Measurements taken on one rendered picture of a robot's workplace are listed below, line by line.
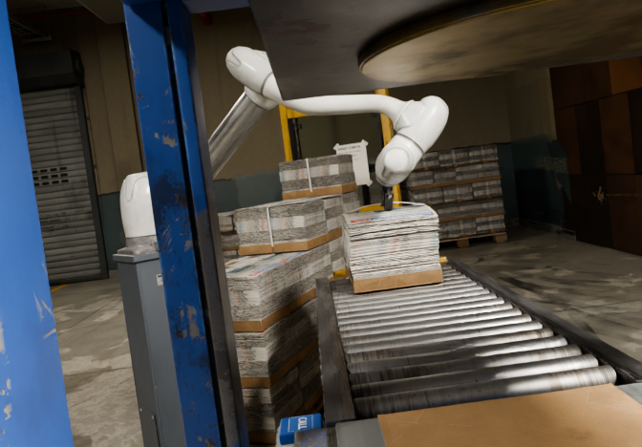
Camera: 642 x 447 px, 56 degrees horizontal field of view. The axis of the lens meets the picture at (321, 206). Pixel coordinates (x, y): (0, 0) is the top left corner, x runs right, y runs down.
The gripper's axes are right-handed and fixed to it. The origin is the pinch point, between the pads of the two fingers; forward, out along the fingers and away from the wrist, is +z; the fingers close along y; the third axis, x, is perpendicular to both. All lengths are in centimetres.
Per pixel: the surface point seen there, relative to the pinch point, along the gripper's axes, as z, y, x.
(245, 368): 44, 60, -59
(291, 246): 87, 11, -37
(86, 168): 705, -195, -361
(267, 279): 43, 26, -47
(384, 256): -15.1, 25.3, -4.2
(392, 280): -13.6, 33.0, -2.6
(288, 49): -157, 14, -26
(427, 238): -15.9, 21.3, 9.9
